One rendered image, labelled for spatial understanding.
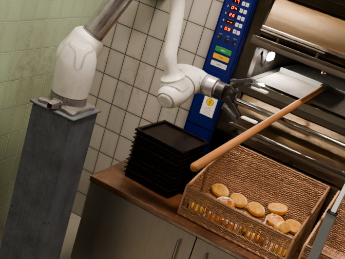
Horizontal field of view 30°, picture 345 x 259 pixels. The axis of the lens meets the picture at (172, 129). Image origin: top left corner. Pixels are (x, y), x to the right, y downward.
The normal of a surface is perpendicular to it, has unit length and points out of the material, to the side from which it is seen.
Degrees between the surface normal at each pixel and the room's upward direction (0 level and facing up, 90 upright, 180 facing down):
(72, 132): 90
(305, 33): 70
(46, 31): 90
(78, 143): 90
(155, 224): 90
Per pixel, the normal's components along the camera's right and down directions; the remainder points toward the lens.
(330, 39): -0.33, -0.13
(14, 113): 0.85, 0.40
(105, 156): -0.44, 0.18
